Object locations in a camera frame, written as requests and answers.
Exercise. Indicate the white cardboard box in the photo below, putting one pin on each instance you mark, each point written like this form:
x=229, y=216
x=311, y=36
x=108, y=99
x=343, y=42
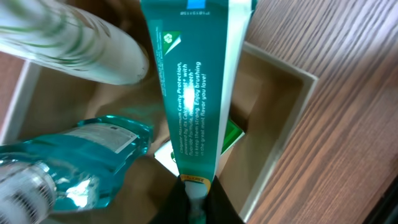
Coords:
x=269, y=97

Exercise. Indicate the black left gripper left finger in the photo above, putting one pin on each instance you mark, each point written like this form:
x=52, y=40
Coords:
x=176, y=207

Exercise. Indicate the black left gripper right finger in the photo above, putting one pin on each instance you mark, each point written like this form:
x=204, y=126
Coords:
x=218, y=208

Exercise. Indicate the green soap packet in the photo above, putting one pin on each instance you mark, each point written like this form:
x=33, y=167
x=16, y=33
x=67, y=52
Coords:
x=233, y=134

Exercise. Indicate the blue liquid bottle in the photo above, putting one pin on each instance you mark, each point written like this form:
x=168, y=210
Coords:
x=80, y=169

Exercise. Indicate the white lotion tube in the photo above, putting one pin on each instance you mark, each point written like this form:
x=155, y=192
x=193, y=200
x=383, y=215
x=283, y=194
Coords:
x=57, y=35

